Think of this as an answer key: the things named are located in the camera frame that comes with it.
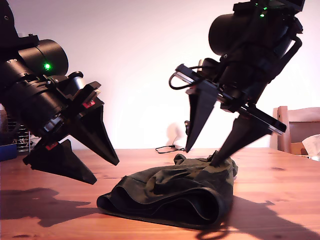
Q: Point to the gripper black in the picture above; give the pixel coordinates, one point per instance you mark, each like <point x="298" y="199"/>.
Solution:
<point x="237" y="95"/>
<point x="50" y="112"/>

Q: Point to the dark green underwear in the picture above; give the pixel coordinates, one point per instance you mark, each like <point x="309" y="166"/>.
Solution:
<point x="175" y="190"/>

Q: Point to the wooden chair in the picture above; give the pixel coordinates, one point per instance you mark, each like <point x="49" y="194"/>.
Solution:
<point x="282" y="117"/>

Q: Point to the blue box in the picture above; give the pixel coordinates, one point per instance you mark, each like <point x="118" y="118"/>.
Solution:
<point x="7" y="152"/>

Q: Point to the brown cardboard box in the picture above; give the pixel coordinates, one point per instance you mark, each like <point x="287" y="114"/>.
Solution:
<point x="296" y="148"/>

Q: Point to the white tissue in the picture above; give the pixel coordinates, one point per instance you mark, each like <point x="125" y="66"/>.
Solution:
<point x="312" y="145"/>

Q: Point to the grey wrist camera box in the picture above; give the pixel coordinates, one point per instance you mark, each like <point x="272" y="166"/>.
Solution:
<point x="72" y="85"/>
<point x="208" y="66"/>

